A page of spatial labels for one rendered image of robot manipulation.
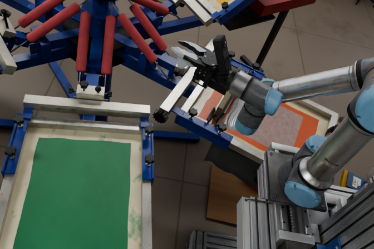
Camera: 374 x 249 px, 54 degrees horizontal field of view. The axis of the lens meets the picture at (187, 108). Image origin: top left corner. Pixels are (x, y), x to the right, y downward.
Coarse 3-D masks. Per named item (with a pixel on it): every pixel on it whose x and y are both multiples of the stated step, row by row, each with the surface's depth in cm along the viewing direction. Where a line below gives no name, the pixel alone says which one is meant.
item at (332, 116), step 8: (200, 88) 202; (192, 96) 197; (184, 104) 192; (192, 104) 193; (304, 104) 216; (312, 104) 215; (320, 112) 215; (328, 112) 213; (328, 120) 213; (336, 120) 210; (232, 144) 182; (240, 144) 183; (240, 152) 183; (248, 152) 181; (256, 152) 182; (256, 160) 182
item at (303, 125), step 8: (280, 104) 214; (280, 112) 209; (288, 112) 211; (296, 112) 212; (272, 120) 204; (280, 120) 205; (288, 120) 207; (296, 120) 208; (304, 120) 210; (312, 120) 211; (288, 128) 202; (296, 128) 204; (304, 128) 205; (312, 128) 207; (304, 136) 201
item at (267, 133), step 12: (216, 96) 206; (204, 108) 198; (228, 108) 202; (264, 120) 202; (228, 132) 191; (264, 132) 197; (276, 132) 198; (288, 132) 201; (252, 144) 189; (264, 144) 191; (288, 144) 195; (300, 144) 197
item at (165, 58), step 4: (160, 56) 205; (164, 56) 205; (168, 56) 206; (160, 60) 204; (164, 60) 203; (168, 60) 204; (172, 60) 205; (176, 60) 205; (160, 64) 206; (164, 64) 204; (168, 64) 203; (172, 64) 202; (168, 68) 205; (188, 68) 203; (180, 76) 205
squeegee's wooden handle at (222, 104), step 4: (244, 72) 209; (228, 92) 195; (224, 96) 193; (228, 96) 193; (224, 100) 191; (228, 100) 192; (220, 104) 188; (224, 104) 188; (220, 108) 186; (216, 112) 189; (220, 112) 188; (216, 116) 191
